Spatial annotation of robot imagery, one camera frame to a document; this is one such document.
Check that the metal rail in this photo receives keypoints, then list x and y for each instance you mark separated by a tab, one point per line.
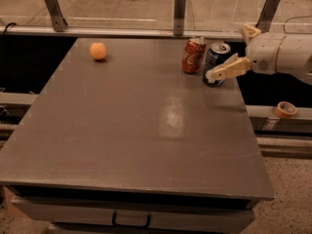
90	32

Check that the right metal bracket post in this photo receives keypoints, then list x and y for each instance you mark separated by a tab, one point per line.
267	15

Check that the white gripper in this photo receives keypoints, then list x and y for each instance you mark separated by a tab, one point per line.
263	54

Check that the grey drawer with black handle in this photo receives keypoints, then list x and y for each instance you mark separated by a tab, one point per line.
96	217

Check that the metal bracket post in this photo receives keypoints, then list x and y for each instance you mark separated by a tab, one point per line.
59	23
267	15
179	14

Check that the left metal bracket post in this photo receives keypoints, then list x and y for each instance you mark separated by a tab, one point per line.
59	23

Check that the red coke can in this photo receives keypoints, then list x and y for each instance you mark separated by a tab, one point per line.
193	54

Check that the blue pepsi can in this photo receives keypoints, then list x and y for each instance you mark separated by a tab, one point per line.
216	54

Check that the orange tape roll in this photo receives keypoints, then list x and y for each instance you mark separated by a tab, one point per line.
285	109

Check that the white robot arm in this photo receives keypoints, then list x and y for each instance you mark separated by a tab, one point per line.
295	57

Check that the middle metal bracket post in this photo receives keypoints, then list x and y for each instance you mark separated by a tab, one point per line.
179	14

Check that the orange fruit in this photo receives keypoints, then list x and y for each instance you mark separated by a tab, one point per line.
98	51

